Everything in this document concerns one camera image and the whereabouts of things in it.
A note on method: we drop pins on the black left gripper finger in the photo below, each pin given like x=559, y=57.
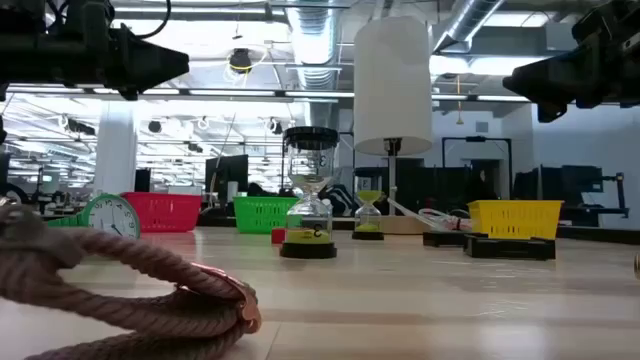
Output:
x=132, y=85
x=150, y=57

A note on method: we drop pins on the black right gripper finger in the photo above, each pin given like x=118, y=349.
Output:
x=555, y=102
x=560, y=75

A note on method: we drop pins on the yellow plastic mesh basket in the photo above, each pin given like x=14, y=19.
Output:
x=515, y=220

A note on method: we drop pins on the red plastic mesh basket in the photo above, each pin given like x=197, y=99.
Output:
x=162, y=212

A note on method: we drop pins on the black tray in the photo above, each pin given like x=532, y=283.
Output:
x=510, y=248

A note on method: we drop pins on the large black-capped yellow sand hourglass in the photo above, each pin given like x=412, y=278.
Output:
x=308, y=240

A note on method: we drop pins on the white building column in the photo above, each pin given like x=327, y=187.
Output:
x=116, y=150

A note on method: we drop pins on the dark workstation equipment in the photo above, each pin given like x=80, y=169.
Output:
x=575, y=190

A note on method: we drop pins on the long ceiling light strip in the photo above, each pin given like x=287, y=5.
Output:
x=235, y=92

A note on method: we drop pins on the black computer monitor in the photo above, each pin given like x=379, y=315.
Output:
x=227, y=175

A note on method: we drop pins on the green round analog clock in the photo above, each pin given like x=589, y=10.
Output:
x=111, y=216

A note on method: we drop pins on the green plastic crate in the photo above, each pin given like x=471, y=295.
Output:
x=65, y=221

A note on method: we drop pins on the white shade table lamp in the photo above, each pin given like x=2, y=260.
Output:
x=392, y=85

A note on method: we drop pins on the green plastic mesh basket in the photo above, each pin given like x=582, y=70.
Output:
x=260, y=215

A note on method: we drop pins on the black metal workstation frame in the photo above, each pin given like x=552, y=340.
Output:
x=477, y=139

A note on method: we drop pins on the smooth silver air duct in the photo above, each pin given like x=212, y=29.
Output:
x=465, y=25

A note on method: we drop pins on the black aluminium table frame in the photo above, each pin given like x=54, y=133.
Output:
x=217, y=221

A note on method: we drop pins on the corrugated silver air duct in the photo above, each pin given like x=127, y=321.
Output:
x=314, y=45

